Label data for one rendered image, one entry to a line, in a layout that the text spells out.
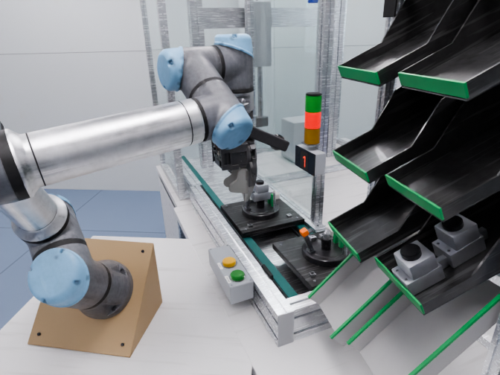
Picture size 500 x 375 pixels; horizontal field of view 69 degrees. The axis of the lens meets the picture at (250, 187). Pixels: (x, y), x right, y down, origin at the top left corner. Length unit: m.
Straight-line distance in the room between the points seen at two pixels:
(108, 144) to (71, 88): 3.70
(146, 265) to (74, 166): 0.54
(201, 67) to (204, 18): 1.24
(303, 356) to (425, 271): 0.45
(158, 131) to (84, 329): 0.66
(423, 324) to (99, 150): 0.63
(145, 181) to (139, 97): 0.91
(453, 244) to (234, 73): 0.49
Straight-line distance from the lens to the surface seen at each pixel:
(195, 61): 0.68
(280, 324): 0.95
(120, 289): 1.00
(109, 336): 1.05
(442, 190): 0.60
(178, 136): 0.58
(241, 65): 0.74
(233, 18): 1.95
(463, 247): 0.67
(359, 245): 0.75
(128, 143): 0.56
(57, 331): 1.13
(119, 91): 4.00
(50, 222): 0.90
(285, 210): 1.38
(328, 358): 0.99
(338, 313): 0.87
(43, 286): 0.89
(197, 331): 1.05
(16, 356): 1.16
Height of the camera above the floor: 1.59
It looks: 23 degrees down
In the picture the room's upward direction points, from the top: 2 degrees counter-clockwise
